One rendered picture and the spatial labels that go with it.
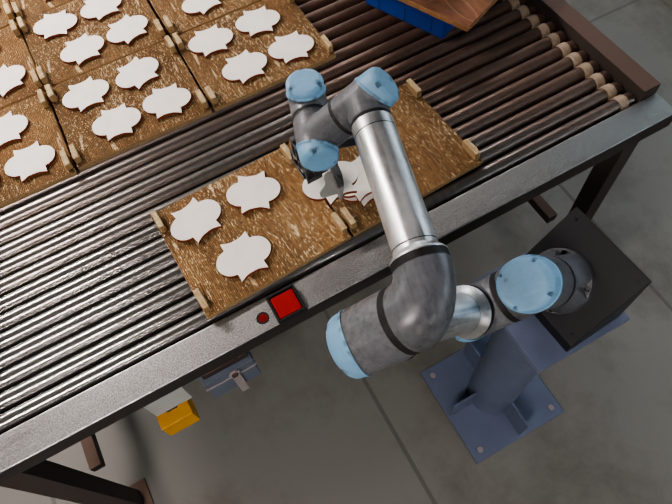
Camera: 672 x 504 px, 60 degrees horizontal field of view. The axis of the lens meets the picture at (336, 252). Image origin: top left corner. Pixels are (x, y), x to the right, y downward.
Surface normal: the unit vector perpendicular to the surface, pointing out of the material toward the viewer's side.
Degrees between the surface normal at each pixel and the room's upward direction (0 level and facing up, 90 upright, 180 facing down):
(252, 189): 0
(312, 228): 0
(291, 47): 0
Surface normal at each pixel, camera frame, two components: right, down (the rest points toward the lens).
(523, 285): -0.53, -0.07
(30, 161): -0.07, -0.48
